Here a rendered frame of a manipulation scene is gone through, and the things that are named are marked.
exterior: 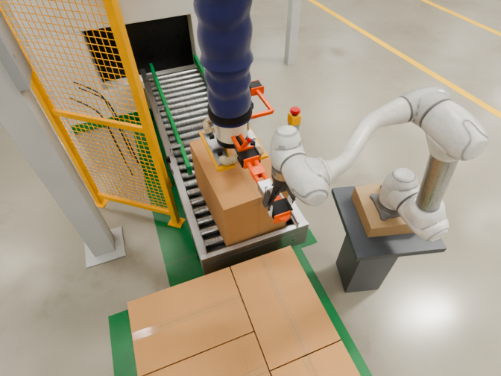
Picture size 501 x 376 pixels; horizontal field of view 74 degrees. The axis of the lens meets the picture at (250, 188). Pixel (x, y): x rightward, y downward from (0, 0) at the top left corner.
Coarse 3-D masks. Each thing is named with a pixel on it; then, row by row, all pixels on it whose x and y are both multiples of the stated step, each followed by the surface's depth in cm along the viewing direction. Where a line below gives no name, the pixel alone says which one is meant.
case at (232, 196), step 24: (192, 144) 210; (240, 168) 195; (264, 168) 195; (216, 192) 183; (240, 192) 183; (288, 192) 189; (216, 216) 204; (240, 216) 185; (264, 216) 196; (240, 240) 203
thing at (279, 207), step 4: (276, 200) 141; (280, 200) 141; (272, 204) 140; (276, 204) 140; (280, 204) 140; (284, 204) 140; (276, 208) 138; (280, 208) 138; (284, 208) 138; (288, 208) 138; (272, 212) 141; (276, 212) 137; (280, 212) 137; (284, 212) 137; (288, 212) 137; (272, 216) 141; (276, 216) 136; (280, 216) 137; (276, 220) 138
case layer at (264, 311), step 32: (288, 256) 202; (192, 288) 189; (224, 288) 189; (256, 288) 189; (288, 288) 189; (160, 320) 178; (192, 320) 178; (224, 320) 177; (256, 320) 177; (288, 320) 177; (320, 320) 177; (160, 352) 167; (192, 352) 167; (224, 352) 167; (256, 352) 167; (288, 352) 167; (320, 352) 166
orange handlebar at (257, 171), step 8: (264, 96) 195; (264, 112) 185; (272, 112) 186; (232, 136) 172; (240, 136) 172; (256, 160) 159; (248, 168) 157; (256, 168) 155; (256, 176) 153; (264, 176) 153; (288, 216) 138
